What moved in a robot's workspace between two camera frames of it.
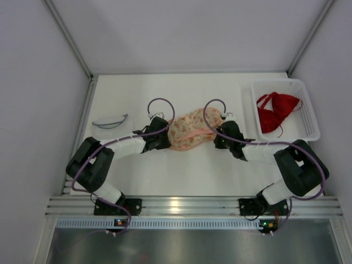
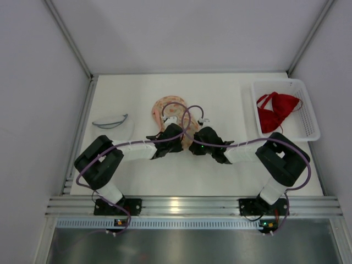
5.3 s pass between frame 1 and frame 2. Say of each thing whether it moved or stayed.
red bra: stayed
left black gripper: moved
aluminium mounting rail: stayed
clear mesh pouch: stayed
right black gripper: moved
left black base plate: stayed
